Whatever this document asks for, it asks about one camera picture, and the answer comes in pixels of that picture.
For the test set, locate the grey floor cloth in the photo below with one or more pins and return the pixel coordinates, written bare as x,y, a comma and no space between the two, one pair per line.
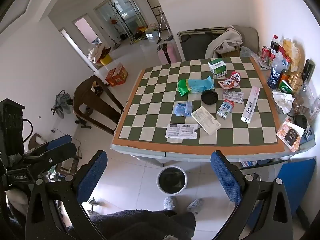
62,103

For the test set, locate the blue chair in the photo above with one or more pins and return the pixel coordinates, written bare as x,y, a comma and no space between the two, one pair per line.
297,180

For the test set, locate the black coat rack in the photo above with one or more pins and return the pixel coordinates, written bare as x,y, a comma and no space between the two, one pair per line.
120,17

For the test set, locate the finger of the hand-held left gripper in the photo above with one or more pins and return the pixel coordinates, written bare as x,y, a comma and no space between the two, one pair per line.
60,139
62,153

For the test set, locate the metal ladder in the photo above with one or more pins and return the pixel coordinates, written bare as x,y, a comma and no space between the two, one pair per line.
162,23

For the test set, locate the black box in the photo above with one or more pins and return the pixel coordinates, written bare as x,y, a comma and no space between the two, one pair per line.
309,70

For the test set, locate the golden bottle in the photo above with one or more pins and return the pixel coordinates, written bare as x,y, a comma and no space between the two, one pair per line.
296,83

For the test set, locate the blue plastic wrapper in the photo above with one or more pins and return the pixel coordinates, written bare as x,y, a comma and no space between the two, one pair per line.
183,108

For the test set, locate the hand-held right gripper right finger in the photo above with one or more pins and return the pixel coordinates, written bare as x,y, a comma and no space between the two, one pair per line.
225,177

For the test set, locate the white paper box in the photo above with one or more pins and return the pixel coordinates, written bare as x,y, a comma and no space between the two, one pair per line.
206,120

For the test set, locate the person's dark fleece clothing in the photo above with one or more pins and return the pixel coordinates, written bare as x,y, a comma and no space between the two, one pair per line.
140,226

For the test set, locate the grey slipper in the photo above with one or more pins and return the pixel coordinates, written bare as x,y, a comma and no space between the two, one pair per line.
170,202
195,205

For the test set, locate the green white checkered mat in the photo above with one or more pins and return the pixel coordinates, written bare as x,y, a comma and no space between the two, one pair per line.
160,110

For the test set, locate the blue label drink bottle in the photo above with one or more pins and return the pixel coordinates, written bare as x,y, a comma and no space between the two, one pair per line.
274,73

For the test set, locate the white clothing pile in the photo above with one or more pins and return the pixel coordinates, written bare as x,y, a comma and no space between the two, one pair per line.
227,41

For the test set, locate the dark wooden chair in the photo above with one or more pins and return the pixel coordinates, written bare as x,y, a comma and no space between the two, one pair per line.
96,100

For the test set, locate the black round lid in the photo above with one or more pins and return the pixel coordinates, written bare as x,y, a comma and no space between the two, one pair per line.
210,97

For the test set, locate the yellow snack bag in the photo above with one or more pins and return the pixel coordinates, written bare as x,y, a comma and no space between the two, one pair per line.
295,52

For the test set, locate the orange snack bag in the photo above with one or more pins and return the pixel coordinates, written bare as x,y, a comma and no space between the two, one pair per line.
117,75

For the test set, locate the red white snack wrapper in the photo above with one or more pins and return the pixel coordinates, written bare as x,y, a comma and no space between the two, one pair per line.
230,82

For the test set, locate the small green box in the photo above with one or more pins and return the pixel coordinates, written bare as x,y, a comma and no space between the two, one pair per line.
285,88

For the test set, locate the green white carton box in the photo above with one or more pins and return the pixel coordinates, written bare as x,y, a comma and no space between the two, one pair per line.
217,67

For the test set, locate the long white toothpaste box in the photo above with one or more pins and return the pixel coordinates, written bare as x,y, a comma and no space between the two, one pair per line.
250,105

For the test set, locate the grey cushioned chair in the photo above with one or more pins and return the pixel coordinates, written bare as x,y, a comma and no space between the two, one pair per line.
250,38

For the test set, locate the small milk carton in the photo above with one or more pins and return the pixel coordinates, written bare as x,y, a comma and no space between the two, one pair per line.
225,108

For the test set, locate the yellow bag with clothes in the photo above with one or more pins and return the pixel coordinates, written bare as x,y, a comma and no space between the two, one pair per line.
101,55

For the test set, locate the black round container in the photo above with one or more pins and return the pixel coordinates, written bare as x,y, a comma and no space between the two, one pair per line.
301,123

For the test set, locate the red soda can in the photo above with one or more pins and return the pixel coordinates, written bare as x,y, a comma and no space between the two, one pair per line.
265,53

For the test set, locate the cola bottle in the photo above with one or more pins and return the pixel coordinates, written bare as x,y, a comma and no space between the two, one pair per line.
274,45

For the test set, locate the red white box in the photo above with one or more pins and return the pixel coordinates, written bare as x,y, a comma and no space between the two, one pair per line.
286,60

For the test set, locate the grey dining table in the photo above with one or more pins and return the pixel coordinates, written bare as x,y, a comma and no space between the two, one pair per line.
200,155

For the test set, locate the white paper sheet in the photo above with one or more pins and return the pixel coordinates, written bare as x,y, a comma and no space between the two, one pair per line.
181,131

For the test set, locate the crumpled white tissue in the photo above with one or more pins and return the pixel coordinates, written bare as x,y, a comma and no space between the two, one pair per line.
283,100

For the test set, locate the small dumbbell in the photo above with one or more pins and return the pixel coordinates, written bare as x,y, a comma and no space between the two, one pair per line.
93,202

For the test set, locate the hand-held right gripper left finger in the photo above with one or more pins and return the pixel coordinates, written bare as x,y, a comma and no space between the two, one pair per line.
93,173

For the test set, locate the green plastic bag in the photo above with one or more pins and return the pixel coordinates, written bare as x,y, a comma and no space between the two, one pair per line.
192,85

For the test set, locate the white trash bin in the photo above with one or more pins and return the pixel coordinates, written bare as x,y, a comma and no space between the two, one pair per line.
171,180

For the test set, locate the orange snack packet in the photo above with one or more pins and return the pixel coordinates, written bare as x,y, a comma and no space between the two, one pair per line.
288,135

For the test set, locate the pink suitcase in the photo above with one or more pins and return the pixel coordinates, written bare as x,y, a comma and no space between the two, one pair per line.
166,53

